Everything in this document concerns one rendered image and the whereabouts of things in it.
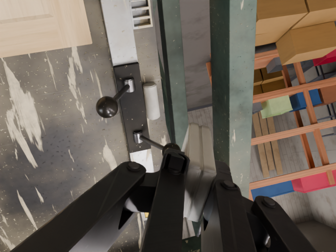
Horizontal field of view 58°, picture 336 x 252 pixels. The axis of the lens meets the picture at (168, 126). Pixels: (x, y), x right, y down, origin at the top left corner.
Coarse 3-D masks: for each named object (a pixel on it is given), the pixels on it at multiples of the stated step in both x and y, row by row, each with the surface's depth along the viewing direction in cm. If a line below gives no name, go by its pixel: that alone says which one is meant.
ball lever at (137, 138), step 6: (132, 132) 66; (138, 132) 65; (138, 138) 65; (144, 138) 64; (150, 144) 63; (156, 144) 62; (168, 144) 59; (174, 144) 59; (162, 150) 59; (180, 150) 59
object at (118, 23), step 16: (112, 0) 54; (128, 0) 55; (112, 16) 55; (128, 16) 56; (112, 32) 56; (128, 32) 57; (112, 48) 58; (128, 48) 58; (112, 64) 59; (144, 160) 71
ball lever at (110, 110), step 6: (132, 78) 60; (126, 84) 59; (132, 84) 60; (120, 90) 57; (126, 90) 58; (132, 90) 60; (108, 96) 51; (114, 96) 54; (120, 96) 56; (96, 102) 51; (102, 102) 50; (108, 102) 50; (114, 102) 51; (96, 108) 51; (102, 108) 50; (108, 108) 50; (114, 108) 51; (102, 114) 51; (108, 114) 51; (114, 114) 52
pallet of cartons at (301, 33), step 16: (272, 0) 293; (288, 0) 296; (304, 0) 302; (320, 0) 300; (256, 16) 290; (272, 16) 290; (288, 16) 296; (304, 16) 307; (320, 16) 316; (256, 32) 320; (272, 32) 331; (288, 32) 337; (304, 32) 335; (320, 32) 336; (288, 48) 344; (304, 48) 332; (320, 48) 334
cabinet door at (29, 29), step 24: (0, 0) 52; (24, 0) 53; (48, 0) 53; (72, 0) 54; (0, 24) 53; (24, 24) 54; (48, 24) 55; (72, 24) 56; (0, 48) 55; (24, 48) 56; (48, 48) 57
